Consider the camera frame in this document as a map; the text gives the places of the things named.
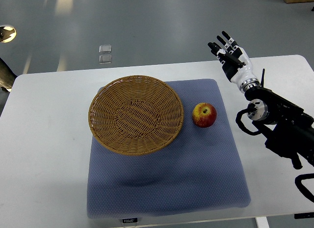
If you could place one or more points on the person's trouser leg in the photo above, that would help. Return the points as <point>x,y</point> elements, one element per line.
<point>7,77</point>

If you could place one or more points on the grey floor plate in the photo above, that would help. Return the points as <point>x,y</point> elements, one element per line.
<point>105,48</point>
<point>105,59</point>

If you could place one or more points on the black table edge clip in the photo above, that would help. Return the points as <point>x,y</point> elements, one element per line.
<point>304,215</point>

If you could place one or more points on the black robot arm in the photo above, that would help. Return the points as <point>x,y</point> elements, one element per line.
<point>288,130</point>

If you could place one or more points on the lower grey floor plate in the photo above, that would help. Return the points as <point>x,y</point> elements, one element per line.
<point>105,59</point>

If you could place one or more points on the brown wicker basket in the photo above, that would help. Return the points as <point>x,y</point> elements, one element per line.
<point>135,115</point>

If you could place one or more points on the upper grey floor plate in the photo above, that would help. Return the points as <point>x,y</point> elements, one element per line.
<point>105,48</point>

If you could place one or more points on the white sneaker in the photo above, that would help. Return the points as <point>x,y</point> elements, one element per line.
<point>7,33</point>

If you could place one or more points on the red yellow apple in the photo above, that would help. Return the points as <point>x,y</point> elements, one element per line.
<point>204,115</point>

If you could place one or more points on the black table label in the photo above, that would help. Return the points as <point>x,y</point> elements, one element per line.
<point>130,220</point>

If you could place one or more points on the blue quilted mat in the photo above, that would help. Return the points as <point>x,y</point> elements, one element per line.
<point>200,170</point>

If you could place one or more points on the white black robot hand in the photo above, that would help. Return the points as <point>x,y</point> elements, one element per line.
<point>235,62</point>

